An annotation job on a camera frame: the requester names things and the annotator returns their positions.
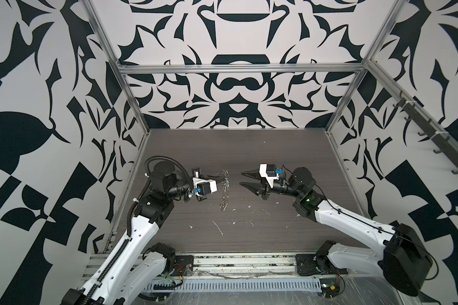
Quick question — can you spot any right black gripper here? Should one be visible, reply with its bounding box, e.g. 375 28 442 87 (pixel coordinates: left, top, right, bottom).
244 169 305 202

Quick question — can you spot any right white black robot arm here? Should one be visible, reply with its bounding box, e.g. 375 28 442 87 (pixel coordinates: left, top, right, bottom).
241 163 436 297

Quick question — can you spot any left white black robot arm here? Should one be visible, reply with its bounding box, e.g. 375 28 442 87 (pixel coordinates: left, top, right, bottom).
61 156 228 304

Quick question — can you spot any small green circuit board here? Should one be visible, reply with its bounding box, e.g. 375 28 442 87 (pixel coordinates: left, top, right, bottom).
319 278 342 299

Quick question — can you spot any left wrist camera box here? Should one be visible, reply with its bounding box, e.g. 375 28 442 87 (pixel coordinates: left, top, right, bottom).
193 177 218 196

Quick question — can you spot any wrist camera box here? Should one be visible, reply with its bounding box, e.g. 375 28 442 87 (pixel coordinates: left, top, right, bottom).
258 163 283 184
193 177 218 196

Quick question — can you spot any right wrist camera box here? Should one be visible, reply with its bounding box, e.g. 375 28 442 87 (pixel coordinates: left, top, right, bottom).
258 163 283 184

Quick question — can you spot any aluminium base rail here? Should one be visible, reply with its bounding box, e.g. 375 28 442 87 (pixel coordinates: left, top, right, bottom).
81 251 407 281

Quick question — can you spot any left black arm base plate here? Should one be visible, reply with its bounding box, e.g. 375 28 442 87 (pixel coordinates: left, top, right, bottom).
170 255 195 277

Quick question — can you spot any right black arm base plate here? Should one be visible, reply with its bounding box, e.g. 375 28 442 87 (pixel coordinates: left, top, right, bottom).
295 254 348 277

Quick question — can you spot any white slotted cable duct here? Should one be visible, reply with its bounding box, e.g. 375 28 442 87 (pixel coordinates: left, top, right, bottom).
143 278 322 293

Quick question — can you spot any black wall hook rail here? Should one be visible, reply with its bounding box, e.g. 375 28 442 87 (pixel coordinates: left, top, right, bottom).
394 91 458 175

